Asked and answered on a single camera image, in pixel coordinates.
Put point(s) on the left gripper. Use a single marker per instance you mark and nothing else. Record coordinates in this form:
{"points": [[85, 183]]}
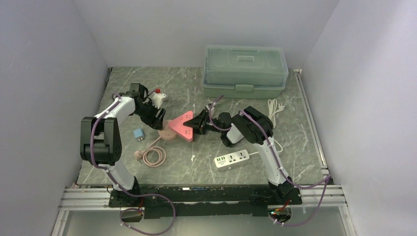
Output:
{"points": [[155, 122]]}

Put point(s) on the round pink socket hub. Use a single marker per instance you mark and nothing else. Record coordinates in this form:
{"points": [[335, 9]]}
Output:
{"points": [[167, 133]]}

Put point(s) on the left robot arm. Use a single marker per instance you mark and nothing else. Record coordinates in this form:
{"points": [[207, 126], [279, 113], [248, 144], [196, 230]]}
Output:
{"points": [[100, 141]]}

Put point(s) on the white power strip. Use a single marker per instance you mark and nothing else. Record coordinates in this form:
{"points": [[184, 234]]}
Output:
{"points": [[233, 159]]}

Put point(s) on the aluminium rail frame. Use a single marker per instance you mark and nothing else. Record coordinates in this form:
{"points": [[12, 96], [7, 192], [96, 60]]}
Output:
{"points": [[203, 177]]}

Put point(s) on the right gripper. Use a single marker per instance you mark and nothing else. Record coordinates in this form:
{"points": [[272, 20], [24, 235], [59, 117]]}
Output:
{"points": [[198, 123]]}

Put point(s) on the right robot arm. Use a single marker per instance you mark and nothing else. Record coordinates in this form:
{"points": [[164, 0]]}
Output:
{"points": [[257, 129]]}

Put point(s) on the pink triangular socket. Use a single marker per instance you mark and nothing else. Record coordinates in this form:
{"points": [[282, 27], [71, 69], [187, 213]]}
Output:
{"points": [[178, 126]]}

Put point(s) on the green plastic storage box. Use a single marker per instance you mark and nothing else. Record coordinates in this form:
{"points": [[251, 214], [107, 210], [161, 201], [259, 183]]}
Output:
{"points": [[244, 72]]}

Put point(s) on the blue charger cube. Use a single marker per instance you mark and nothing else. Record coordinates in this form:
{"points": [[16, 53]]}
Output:
{"points": [[139, 135]]}

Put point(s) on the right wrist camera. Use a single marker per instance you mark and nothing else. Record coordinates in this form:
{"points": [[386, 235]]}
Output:
{"points": [[210, 107]]}

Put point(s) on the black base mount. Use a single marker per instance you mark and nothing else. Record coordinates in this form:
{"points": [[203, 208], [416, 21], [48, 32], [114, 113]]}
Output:
{"points": [[197, 200]]}

